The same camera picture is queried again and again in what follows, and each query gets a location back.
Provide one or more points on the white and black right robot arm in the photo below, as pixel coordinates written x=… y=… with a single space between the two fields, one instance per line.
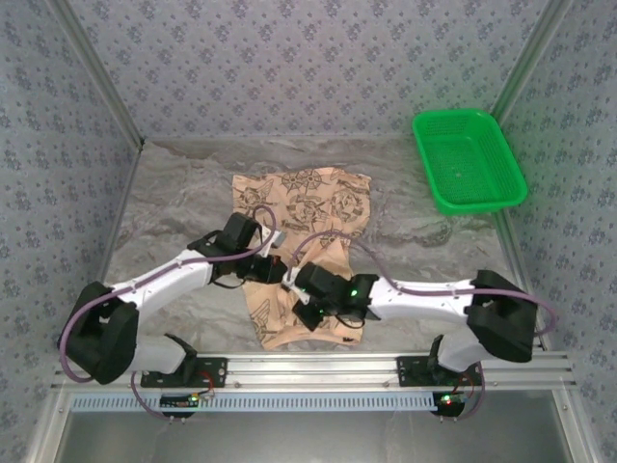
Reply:
x=501 y=333

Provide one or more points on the aluminium frame post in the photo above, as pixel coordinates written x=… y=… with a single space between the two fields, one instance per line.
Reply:
x=45 y=434
x=100 y=72
x=523 y=72
x=576 y=434

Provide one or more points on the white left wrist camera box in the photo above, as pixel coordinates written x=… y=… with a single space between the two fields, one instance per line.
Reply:
x=275 y=238

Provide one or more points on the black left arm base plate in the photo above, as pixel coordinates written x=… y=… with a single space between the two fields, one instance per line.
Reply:
x=214 y=373

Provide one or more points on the small circuit board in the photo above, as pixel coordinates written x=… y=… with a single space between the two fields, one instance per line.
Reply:
x=178 y=400
x=455 y=399

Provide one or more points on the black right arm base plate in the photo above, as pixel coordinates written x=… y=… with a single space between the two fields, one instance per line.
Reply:
x=410 y=371

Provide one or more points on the aluminium mounting rail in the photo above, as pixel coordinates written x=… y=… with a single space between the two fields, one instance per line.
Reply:
x=308 y=369

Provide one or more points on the green plastic basket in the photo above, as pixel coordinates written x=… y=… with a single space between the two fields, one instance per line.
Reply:
x=463 y=164

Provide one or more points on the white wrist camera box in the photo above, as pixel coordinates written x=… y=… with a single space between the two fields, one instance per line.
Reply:
x=290 y=280
x=275 y=238

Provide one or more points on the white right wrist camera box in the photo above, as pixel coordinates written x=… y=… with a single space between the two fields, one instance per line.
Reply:
x=290 y=280

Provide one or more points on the peach printed t-shirt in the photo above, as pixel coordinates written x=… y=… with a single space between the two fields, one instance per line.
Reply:
x=313 y=193

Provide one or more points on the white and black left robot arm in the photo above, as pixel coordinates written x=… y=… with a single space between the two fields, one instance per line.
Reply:
x=101 y=347

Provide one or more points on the grey metal sheet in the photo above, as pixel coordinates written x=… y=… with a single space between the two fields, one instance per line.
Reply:
x=308 y=439

